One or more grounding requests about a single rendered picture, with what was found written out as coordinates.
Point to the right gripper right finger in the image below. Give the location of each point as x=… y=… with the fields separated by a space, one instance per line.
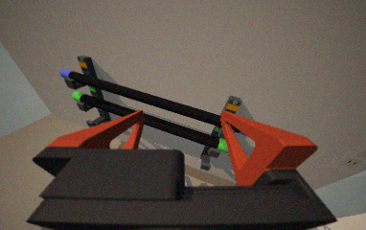
x=274 y=148

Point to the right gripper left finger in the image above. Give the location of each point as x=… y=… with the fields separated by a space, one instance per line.
x=100 y=136

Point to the dark grey wall rack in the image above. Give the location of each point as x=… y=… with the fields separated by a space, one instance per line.
x=87 y=68

